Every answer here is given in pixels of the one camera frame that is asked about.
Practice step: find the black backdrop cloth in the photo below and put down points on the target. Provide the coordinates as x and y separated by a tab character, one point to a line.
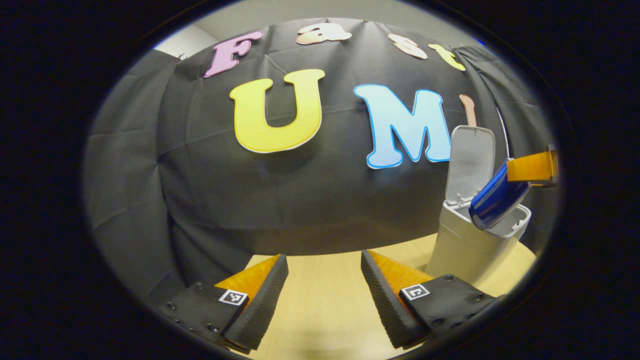
325	200

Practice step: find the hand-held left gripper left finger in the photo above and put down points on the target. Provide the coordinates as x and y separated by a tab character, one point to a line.
262	305

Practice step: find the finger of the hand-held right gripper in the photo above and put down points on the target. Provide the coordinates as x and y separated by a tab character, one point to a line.
530	167

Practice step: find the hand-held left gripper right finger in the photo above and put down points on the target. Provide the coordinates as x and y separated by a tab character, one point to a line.
385	305

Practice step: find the wooden desktop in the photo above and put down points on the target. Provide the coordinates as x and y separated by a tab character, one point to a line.
325	310

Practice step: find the blue pop can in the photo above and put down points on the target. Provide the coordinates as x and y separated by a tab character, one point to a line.
495	200

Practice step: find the white desktop garbage bin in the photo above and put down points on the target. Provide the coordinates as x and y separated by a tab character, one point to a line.
465	250

